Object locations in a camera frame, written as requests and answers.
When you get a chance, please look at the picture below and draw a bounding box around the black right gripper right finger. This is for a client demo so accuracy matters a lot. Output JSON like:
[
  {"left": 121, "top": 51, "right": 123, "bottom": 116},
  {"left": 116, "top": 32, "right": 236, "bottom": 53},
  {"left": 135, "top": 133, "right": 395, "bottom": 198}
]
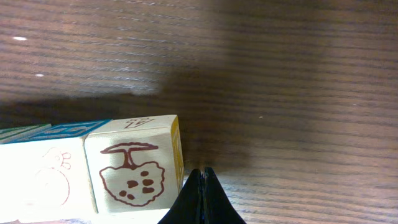
[{"left": 202, "top": 167, "right": 246, "bottom": 224}]

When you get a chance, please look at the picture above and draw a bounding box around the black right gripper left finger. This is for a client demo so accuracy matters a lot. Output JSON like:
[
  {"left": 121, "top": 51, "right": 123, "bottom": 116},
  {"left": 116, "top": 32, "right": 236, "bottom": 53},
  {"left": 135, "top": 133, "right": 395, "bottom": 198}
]
[{"left": 158, "top": 169, "right": 202, "bottom": 224}]

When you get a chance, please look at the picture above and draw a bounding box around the wooden block yellow side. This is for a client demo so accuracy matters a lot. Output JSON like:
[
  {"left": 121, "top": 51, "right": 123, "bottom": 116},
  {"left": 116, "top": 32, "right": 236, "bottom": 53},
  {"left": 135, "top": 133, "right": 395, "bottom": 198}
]
[{"left": 85, "top": 114, "right": 184, "bottom": 213}]

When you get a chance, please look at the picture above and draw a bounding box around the wooden block red side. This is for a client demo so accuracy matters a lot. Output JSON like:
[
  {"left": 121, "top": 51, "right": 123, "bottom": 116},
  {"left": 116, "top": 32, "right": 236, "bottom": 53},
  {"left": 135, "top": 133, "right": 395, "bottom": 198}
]
[{"left": 1, "top": 119, "right": 108, "bottom": 222}]

